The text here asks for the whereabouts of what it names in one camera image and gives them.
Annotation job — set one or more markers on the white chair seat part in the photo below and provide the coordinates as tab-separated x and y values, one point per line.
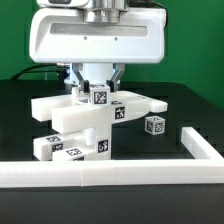
100	140

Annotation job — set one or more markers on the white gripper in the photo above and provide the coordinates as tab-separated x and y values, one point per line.
61	36

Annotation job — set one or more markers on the white chair back part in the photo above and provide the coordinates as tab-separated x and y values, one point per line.
70	113

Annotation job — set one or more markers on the white tagged cube nut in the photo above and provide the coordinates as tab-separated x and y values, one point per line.
154	125
99	95

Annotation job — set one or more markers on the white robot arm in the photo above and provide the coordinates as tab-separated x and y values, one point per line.
105	12

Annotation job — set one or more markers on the white U-shaped obstacle frame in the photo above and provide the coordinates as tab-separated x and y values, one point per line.
206	166

